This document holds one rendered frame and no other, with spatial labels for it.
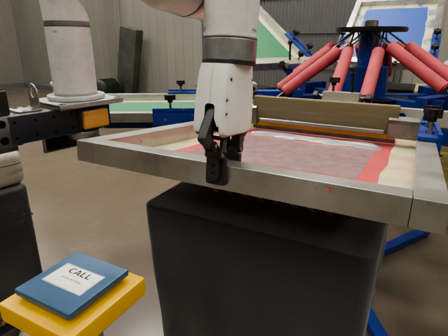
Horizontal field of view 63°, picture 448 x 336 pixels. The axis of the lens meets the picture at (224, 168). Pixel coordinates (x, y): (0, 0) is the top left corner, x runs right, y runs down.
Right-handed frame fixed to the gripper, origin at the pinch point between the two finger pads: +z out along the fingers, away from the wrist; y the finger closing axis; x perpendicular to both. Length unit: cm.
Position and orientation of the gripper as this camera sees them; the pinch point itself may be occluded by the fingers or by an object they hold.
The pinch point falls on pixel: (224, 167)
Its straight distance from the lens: 54.8
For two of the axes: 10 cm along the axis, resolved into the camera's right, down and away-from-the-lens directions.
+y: -4.7, 1.9, -8.6
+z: -0.5, 9.7, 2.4
